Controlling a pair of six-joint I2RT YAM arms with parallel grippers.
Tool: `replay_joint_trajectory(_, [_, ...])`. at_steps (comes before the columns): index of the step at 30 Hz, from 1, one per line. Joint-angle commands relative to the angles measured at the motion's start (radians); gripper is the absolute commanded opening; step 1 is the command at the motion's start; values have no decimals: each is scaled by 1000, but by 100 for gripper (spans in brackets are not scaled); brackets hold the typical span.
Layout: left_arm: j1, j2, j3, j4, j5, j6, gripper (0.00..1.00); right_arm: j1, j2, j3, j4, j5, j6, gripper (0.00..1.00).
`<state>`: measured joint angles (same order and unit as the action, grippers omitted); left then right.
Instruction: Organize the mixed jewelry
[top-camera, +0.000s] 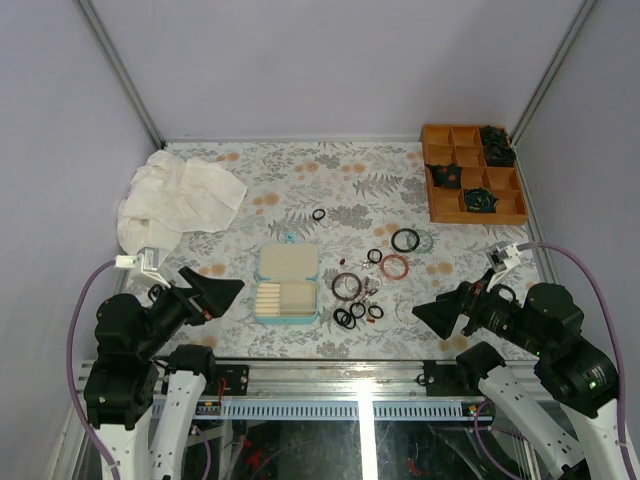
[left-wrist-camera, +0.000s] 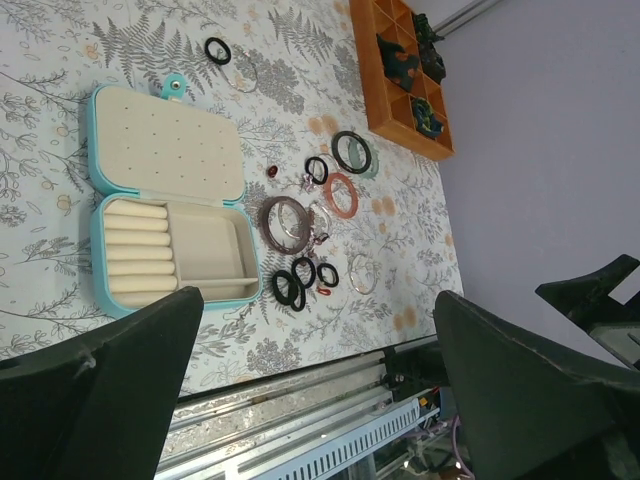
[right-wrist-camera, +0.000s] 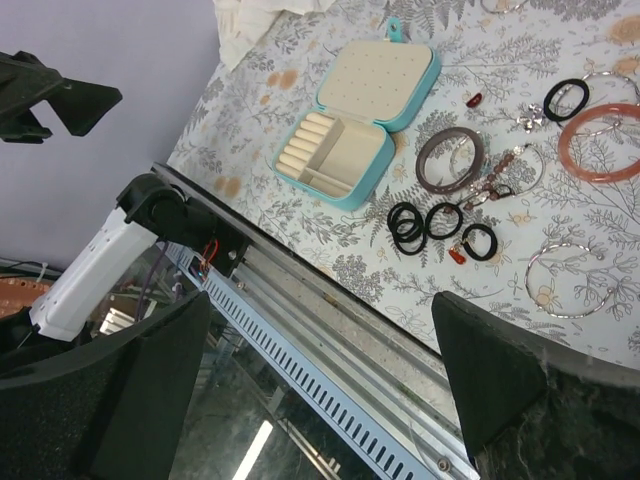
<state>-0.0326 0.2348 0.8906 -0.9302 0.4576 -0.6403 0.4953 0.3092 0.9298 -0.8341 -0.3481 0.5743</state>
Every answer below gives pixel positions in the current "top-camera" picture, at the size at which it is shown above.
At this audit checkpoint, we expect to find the orange red bangle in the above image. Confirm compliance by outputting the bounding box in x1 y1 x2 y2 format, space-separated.
380 254 410 281

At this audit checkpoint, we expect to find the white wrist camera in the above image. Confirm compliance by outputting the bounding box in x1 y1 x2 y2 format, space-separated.
114 247 170 288
486 241 521 291

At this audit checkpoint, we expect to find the dark purple bangle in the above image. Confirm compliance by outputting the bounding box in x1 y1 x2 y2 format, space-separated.
331 272 363 302

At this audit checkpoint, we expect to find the thin wire hoop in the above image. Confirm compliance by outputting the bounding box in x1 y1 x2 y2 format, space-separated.
319 215 345 230

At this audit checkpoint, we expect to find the black hair tie double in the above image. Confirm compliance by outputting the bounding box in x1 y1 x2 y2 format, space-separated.
333 308 356 330

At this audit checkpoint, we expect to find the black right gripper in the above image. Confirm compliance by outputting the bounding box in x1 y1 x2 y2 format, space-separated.
411 265 549 354

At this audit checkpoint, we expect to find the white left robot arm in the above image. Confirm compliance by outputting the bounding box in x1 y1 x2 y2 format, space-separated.
78 267 245 479

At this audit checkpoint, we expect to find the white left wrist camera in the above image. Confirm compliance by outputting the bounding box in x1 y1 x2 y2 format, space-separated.
114 247 170 288

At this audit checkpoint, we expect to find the aluminium rail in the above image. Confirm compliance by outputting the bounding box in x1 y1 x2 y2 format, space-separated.
216 358 482 402

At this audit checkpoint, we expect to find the white crumpled cloth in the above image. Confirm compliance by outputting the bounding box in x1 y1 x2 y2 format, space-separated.
116 150 248 262

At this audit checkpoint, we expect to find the teal jewelry box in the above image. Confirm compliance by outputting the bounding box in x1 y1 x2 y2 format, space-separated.
253 233 320 325

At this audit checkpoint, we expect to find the green jade bangle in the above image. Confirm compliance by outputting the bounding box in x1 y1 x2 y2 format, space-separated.
405 229 435 254

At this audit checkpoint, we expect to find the black orange scrunchie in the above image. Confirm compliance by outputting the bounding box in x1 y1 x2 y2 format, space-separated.
426 163 463 190

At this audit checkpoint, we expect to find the black scrunchie top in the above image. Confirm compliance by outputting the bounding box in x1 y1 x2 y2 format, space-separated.
480 125 510 146

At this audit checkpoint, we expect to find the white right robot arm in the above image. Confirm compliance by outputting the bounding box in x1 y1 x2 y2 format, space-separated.
412 280 634 479

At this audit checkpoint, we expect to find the wooden compartment tray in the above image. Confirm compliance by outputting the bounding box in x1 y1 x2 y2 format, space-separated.
421 124 528 226

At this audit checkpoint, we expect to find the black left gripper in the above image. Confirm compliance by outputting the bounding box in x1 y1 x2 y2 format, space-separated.
139 265 247 359

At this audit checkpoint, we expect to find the large black bangle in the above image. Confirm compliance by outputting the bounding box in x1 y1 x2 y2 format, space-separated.
390 228 421 253

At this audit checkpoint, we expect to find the black green scrunchie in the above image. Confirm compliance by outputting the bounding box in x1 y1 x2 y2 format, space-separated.
463 187 499 213

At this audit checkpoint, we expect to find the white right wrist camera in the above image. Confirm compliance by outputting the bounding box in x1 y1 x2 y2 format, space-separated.
486 241 521 291

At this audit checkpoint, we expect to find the floral table mat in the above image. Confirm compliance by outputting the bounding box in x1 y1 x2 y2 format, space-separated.
119 140 559 361

